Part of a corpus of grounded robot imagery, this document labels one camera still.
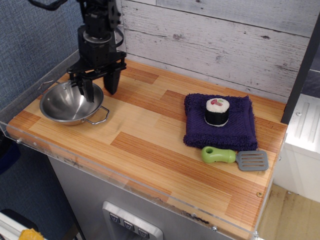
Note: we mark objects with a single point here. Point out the yellow object at corner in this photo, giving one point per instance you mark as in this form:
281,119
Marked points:
30,234

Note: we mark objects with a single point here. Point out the toy sushi roll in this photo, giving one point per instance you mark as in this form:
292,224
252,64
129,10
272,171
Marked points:
217,112

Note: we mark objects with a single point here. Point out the green handled grey toy spatula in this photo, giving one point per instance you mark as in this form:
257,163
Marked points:
247,161

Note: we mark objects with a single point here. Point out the grey toy fridge cabinet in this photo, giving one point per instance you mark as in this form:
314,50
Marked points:
86,194

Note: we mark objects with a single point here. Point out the small stainless steel pot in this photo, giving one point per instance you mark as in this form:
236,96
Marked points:
64,104

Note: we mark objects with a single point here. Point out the silver dispenser button panel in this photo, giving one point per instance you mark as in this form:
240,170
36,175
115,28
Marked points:
123,225

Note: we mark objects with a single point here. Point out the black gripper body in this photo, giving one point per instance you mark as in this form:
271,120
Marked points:
96,59

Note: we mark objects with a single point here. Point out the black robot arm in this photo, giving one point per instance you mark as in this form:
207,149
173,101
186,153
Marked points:
100,17

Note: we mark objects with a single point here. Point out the dark grey right post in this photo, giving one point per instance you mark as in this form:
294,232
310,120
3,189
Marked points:
306,64

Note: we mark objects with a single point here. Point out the purple cloth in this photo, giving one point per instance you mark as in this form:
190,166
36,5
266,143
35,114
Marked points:
237,134

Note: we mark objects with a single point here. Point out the clear acrylic front guard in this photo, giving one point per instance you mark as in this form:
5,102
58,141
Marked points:
155,164

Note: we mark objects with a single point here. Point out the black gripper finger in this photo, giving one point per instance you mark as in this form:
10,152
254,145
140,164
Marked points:
111,81
85,87

